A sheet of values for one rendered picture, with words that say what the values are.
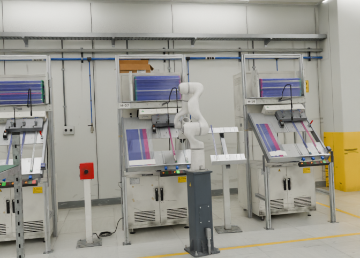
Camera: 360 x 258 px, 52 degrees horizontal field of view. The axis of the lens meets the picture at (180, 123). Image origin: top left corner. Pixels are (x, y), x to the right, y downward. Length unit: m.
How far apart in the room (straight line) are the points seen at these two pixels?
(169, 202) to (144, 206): 0.26
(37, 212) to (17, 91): 1.22
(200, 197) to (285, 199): 1.45
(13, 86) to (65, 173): 1.88
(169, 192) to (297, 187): 1.46
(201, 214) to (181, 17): 3.48
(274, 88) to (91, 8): 2.90
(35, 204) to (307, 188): 2.93
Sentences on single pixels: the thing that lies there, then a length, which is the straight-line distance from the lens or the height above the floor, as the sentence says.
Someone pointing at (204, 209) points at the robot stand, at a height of 0.38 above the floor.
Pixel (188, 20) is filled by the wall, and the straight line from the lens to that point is 5.88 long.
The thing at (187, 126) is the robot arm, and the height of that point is 1.09.
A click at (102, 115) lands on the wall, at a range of 5.49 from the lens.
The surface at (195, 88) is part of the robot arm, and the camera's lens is 3.32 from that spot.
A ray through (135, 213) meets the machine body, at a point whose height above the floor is 0.22.
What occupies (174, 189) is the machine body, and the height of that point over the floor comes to 0.43.
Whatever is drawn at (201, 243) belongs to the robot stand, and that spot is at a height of 0.10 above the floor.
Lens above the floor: 1.09
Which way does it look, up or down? 1 degrees up
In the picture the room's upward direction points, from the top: 3 degrees counter-clockwise
